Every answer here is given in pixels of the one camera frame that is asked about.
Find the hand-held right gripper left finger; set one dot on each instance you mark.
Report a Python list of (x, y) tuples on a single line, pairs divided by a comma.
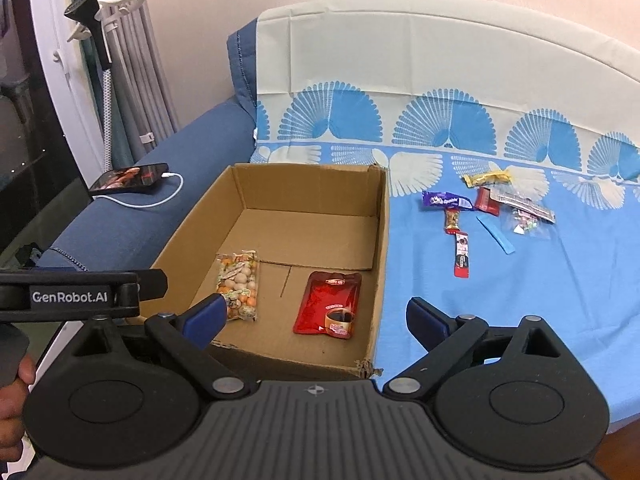
[(204, 321)]

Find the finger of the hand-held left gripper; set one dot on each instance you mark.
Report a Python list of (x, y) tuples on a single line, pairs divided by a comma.
[(152, 284)]

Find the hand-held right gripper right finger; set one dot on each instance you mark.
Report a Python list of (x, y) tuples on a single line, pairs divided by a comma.
[(429, 324)]

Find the small red yellow snack bar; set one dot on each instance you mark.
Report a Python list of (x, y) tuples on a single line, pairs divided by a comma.
[(452, 221)]

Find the purple chocolate packet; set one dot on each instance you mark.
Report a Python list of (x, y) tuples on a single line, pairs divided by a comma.
[(446, 201)]

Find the brown cardboard box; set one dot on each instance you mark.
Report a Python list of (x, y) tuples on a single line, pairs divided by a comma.
[(305, 240)]

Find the clear candy bag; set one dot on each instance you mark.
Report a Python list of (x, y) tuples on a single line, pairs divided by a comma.
[(525, 225)]

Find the clear long strip packet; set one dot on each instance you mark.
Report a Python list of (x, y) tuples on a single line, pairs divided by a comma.
[(525, 206)]

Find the person's left hand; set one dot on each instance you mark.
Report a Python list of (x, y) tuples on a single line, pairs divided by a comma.
[(11, 417)]

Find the clear mixed nut snack packet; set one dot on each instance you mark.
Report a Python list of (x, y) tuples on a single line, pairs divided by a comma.
[(239, 285)]

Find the blue sofa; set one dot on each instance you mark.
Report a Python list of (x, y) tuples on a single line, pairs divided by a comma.
[(150, 230)]

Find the blue white printed cloth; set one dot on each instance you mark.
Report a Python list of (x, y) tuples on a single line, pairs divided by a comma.
[(500, 310)]

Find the red black stick packet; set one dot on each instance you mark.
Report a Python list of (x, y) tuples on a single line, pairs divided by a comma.
[(461, 256)]

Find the red drink pouch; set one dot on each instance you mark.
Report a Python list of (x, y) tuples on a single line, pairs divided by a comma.
[(327, 305)]

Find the black smartphone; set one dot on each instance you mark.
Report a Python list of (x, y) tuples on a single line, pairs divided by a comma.
[(129, 178)]

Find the blue stick packet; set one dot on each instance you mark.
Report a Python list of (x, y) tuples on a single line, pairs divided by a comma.
[(495, 235)]

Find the small red snack packet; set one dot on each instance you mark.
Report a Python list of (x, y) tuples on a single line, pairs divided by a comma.
[(486, 201)]

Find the white clip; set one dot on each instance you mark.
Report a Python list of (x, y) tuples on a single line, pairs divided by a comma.
[(146, 137)]

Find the yellow snack packet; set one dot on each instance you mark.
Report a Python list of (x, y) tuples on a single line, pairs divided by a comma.
[(487, 178)]

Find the grey curtain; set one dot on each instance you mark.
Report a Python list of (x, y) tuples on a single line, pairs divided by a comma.
[(142, 60)]

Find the black garment steamer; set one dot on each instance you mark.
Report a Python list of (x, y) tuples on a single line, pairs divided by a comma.
[(92, 20)]

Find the white hanger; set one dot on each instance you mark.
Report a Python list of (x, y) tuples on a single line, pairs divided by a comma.
[(125, 1)]

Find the white window frame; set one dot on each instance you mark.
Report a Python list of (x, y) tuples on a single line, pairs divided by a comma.
[(65, 90)]

